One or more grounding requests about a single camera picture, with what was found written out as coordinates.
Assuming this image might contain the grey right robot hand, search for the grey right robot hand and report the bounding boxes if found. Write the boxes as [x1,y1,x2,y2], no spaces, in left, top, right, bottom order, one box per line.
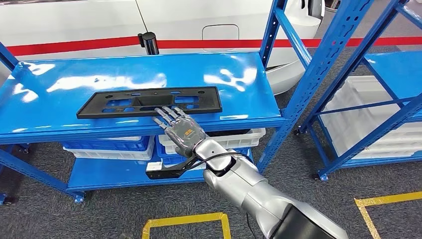
[152,106,208,158]

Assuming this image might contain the long black plastic part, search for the long black plastic part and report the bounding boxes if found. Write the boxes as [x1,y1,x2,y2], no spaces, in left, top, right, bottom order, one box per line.
[76,86,223,120]

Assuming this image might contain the blue steel shelf rack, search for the blue steel shelf rack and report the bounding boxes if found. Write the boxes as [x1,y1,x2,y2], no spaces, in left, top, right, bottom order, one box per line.
[0,0,375,207]
[293,0,422,182]

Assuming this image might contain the black parts in bin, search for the black parts in bin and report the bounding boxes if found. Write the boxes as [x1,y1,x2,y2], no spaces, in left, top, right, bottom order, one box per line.
[206,129,251,137]

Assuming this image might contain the yellow floor tape square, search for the yellow floor tape square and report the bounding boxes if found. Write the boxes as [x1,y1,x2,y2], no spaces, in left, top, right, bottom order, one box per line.
[354,191,422,239]
[141,213,231,239]

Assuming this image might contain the red barrier belt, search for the red barrier belt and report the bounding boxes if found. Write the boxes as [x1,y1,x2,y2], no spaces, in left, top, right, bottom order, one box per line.
[5,35,141,57]
[157,36,422,50]

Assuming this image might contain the white car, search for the white car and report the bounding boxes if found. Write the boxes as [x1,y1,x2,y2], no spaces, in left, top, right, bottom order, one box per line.
[0,0,325,96]

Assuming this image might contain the black barrier stanchion post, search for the black barrier stanchion post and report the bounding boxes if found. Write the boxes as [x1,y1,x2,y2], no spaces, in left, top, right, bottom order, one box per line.
[137,32,160,56]

